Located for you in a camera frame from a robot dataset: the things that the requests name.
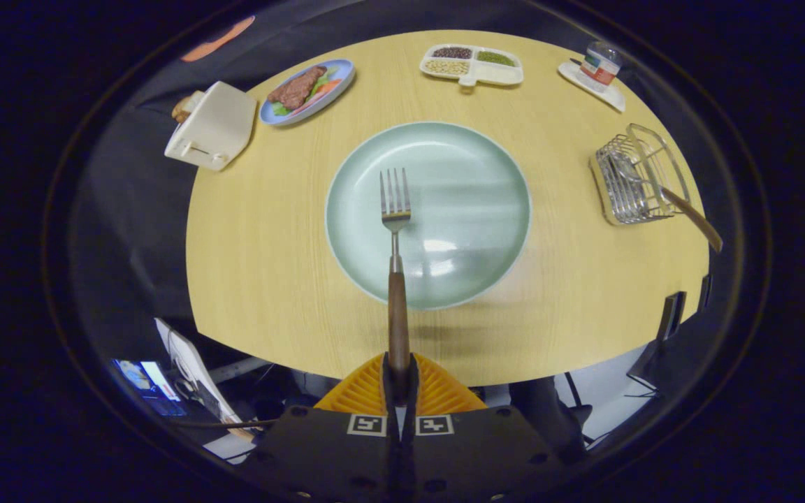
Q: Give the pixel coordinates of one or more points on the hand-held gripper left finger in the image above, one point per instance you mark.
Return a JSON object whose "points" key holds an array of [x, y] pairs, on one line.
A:
{"points": [[388, 405]]}

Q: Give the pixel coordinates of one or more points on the grey metal bar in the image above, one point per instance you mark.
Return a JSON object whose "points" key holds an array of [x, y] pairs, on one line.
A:
{"points": [[235, 369]]}

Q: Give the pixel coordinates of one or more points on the pale green plate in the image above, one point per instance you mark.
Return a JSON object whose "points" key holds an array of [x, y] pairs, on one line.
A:
{"points": [[472, 209]]}

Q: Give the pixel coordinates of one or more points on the brown steak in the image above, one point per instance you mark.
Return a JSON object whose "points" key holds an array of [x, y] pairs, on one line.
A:
{"points": [[296, 89]]}

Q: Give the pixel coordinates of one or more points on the toasted bread slice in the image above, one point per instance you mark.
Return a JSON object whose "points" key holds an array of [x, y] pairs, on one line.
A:
{"points": [[184, 106]]}

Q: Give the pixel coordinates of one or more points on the vegetable garnish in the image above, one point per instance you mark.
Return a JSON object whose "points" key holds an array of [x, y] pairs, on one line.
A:
{"points": [[326, 89]]}

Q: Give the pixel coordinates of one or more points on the white square coaster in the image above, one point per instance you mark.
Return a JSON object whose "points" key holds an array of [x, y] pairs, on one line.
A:
{"points": [[605, 99]]}

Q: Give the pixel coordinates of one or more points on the white divided bean tray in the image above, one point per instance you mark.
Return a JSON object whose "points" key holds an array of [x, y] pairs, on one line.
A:
{"points": [[497, 75]]}

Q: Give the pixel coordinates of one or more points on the small water bottle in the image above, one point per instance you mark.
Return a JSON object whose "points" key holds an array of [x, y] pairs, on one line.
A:
{"points": [[598, 66]]}

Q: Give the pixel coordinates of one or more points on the white board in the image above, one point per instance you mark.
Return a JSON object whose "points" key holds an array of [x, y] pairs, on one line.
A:
{"points": [[189, 363]]}

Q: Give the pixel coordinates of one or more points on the laptop screen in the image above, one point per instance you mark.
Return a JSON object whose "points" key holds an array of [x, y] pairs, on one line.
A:
{"points": [[144, 381]]}

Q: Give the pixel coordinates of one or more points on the black table clamp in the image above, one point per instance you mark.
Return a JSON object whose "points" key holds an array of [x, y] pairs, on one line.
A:
{"points": [[671, 316], [705, 292]]}

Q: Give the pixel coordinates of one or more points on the blue plate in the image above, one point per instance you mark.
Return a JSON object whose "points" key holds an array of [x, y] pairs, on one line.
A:
{"points": [[342, 70]]}

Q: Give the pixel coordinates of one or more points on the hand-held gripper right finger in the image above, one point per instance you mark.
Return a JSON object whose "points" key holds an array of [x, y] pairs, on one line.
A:
{"points": [[412, 405]]}

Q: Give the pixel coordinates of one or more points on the white toaster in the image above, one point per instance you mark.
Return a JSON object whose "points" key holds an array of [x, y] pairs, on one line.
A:
{"points": [[214, 126]]}

